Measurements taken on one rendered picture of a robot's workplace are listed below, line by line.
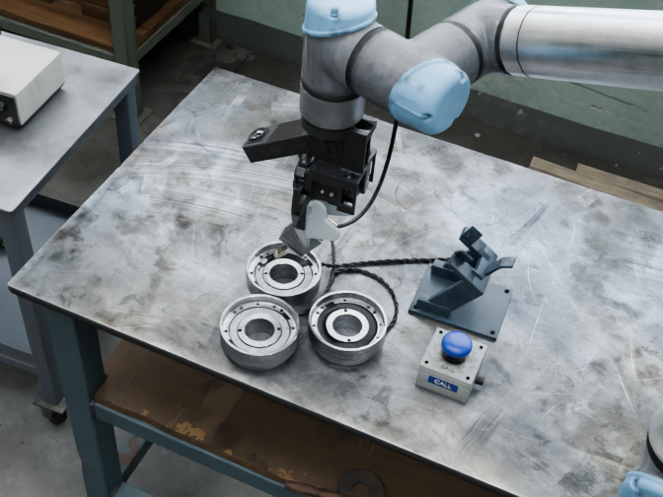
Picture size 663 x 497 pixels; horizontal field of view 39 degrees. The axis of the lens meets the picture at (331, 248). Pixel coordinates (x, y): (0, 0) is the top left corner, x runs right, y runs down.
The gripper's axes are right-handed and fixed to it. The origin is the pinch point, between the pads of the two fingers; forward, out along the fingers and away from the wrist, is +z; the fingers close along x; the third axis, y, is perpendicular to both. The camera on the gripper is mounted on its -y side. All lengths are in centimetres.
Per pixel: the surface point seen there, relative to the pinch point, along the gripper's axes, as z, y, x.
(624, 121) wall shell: 77, 40, 155
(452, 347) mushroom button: 5.9, 22.7, -6.1
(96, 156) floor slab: 93, -98, 92
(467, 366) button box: 8.7, 25.1, -5.9
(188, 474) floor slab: 93, -27, 10
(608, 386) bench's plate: 13.3, 43.2, 2.4
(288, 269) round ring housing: 11.5, -3.3, 2.6
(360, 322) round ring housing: 10.6, 9.7, -3.1
